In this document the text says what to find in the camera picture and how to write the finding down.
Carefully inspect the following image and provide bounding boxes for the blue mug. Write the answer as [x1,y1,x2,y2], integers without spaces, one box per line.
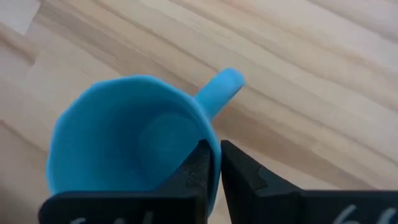
[45,67,247,218]

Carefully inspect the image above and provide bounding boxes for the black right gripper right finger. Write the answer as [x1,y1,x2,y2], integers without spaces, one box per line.
[220,139,398,224]

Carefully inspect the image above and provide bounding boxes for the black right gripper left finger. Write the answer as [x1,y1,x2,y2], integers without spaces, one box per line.
[37,139,216,224]

